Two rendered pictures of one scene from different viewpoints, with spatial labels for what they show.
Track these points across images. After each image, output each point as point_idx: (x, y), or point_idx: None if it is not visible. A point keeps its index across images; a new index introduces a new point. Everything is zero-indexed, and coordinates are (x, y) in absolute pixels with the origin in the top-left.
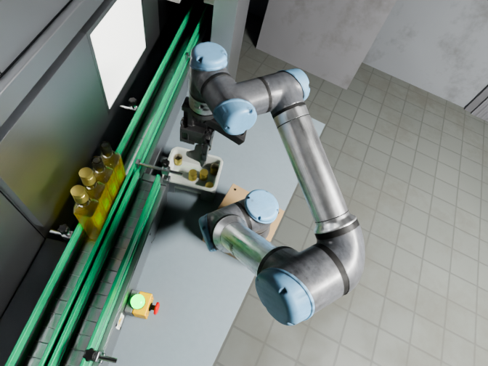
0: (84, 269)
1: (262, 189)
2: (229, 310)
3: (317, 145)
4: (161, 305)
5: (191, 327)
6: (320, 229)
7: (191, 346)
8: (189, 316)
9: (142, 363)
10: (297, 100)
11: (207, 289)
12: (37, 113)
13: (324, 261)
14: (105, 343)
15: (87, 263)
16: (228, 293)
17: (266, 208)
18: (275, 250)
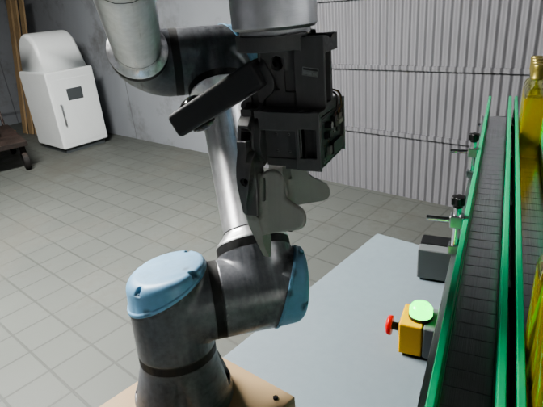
0: (519, 277)
1: (146, 290)
2: (270, 330)
3: None
4: (383, 346)
5: (334, 319)
6: (163, 40)
7: (335, 303)
8: (335, 329)
9: (401, 296)
10: None
11: (302, 357)
12: None
13: (185, 27)
14: (452, 260)
15: (519, 283)
16: (266, 349)
17: (163, 262)
18: (223, 69)
